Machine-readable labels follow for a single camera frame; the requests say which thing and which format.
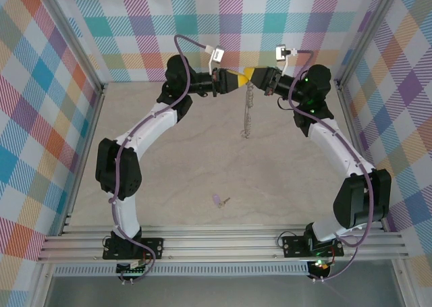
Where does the aluminium corner post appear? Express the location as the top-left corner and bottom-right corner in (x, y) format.
(334, 0), (406, 85)
(37, 0), (106, 92)

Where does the metal keyring with wire loops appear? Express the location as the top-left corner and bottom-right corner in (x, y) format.
(240, 79), (255, 140)

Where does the aluminium frame leg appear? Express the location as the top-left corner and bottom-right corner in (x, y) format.
(28, 262), (57, 307)
(391, 258), (418, 307)

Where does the slotted grey cable duct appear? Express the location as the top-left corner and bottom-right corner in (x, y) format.
(53, 265), (311, 277)

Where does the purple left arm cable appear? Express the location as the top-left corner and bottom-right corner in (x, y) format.
(109, 34), (209, 285)

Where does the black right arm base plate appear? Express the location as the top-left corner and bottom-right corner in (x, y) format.
(281, 235), (345, 258)

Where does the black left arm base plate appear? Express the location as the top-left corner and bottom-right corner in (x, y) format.
(102, 236), (165, 261)

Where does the aluminium side rail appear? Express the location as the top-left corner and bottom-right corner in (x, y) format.
(59, 82), (107, 237)
(333, 80), (389, 232)

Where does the small key with lilac tag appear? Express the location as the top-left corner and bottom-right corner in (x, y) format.
(211, 193), (232, 209)

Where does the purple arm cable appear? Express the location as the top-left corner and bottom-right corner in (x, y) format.
(109, 34), (209, 285)
(289, 49), (374, 284)

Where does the grey metal shelf panel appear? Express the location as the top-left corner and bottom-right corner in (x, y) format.
(43, 275), (406, 307)

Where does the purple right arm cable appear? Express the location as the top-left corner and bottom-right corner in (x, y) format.
(289, 49), (374, 284)

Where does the aluminium front rail frame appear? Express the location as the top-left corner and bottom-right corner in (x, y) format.
(36, 223), (410, 263)

